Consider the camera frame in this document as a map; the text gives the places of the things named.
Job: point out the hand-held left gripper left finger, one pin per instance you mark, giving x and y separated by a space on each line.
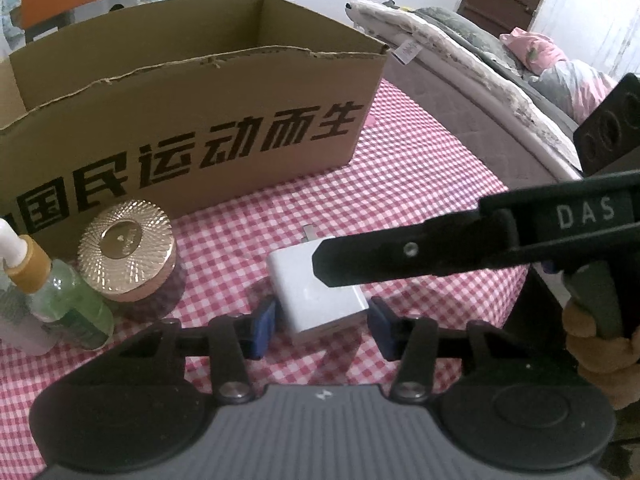
262 327

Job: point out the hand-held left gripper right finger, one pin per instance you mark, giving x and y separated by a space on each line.
382 327

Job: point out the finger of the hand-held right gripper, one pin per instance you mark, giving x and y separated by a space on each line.
365 260

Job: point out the white charger block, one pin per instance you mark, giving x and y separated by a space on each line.
310 305

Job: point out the gold lid cosmetic jar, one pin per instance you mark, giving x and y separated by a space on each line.
125 245

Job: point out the green dropper bottle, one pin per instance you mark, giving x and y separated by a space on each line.
70 310

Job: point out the printed cardboard box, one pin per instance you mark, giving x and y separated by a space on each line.
200 100

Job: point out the white capped plastic bottle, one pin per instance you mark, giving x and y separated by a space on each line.
20 330

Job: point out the person's right hand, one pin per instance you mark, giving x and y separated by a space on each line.
600 360

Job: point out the pink checked tablecloth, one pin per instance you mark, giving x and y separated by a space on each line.
425 170

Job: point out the grey mattress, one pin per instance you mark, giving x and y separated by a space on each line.
475 110

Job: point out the pink garment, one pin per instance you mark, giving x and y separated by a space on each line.
540 50

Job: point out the white mattress tag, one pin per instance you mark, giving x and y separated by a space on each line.
405 51

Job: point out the bed with bedding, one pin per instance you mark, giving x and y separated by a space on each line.
450 45

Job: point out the grey blanket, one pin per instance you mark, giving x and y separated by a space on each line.
465 30

